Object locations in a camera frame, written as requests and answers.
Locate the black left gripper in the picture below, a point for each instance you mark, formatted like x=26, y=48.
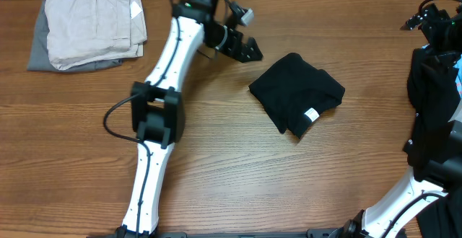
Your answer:
x=242, y=51

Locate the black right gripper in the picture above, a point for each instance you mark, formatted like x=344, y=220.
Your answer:
x=436, y=16

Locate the black t-shirt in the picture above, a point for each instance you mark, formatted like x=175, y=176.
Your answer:
x=294, y=94

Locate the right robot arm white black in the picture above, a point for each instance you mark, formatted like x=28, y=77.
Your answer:
x=434, y=149

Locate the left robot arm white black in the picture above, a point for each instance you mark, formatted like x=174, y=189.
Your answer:
x=157, y=109

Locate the light blue garment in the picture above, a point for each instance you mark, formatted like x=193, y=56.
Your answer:
x=444, y=62

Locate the black garment pile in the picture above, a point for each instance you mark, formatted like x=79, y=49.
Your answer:
x=433, y=93

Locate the beige folded trousers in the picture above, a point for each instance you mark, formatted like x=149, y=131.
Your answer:
x=84, y=31

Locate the grey folded garment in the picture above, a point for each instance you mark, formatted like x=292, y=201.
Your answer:
x=39, y=60

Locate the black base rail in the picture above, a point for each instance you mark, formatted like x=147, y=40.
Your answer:
x=311, y=233

